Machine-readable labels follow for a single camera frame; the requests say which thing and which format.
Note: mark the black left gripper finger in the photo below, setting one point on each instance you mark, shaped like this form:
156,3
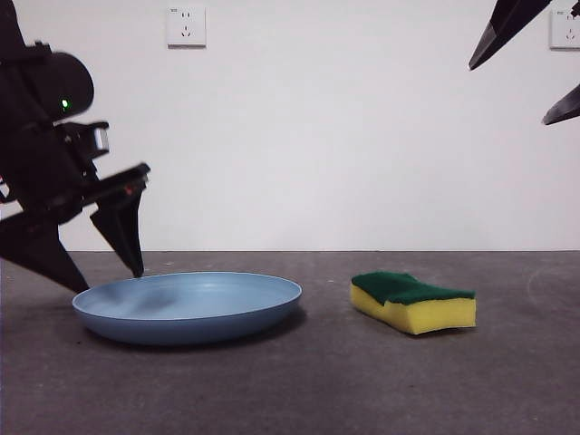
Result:
122,231
41,254

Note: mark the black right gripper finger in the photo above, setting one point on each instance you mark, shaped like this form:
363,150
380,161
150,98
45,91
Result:
507,27
566,109

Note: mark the blue round plate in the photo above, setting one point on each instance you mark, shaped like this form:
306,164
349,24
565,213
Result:
204,317

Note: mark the yellow sponge with green pad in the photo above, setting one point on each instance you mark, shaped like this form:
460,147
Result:
430,317

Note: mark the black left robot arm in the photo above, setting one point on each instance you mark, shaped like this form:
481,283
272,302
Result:
54,86

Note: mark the white wall socket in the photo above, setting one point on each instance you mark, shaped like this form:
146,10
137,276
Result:
186,27
567,36

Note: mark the pale grey left wrist camera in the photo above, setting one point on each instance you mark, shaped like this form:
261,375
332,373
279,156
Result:
100,139

